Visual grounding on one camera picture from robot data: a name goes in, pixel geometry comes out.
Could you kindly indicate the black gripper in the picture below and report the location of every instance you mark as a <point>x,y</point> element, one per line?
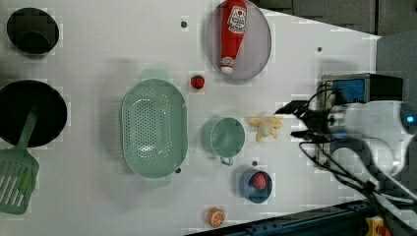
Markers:
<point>316,121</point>

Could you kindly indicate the yellow plush banana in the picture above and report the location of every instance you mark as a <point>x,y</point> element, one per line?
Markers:
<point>267,126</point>

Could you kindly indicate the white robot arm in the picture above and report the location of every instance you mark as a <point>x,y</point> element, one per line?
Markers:
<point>366,146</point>

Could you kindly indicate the black toaster oven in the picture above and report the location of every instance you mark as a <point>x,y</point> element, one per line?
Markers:
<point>361,88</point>

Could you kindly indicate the red toy in bowl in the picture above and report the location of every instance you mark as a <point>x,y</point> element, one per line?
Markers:
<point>259,181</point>

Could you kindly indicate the green mug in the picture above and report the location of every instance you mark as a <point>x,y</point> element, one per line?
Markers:
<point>223,137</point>

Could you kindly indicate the grey round plate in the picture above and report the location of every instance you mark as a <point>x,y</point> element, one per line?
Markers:
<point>255,49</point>

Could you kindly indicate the blue bowl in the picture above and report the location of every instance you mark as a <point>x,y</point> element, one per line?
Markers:
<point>247,190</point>

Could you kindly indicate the red plush strawberry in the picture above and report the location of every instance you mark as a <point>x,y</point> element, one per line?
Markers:
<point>197,82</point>

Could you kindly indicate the red plush ketchup bottle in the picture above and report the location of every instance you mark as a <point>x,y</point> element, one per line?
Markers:
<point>233,25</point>

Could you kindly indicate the orange slice toy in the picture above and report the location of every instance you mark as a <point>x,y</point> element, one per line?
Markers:
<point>215,217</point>

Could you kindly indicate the green colander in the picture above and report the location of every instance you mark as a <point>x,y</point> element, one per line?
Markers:
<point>154,134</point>

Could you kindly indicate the small black cup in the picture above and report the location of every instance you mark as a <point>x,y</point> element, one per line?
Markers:
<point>33,31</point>

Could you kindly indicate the green slotted spatula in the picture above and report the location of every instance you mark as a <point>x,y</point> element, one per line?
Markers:
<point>18,171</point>

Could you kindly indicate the blue metal frame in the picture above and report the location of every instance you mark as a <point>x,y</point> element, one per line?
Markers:
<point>339,220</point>

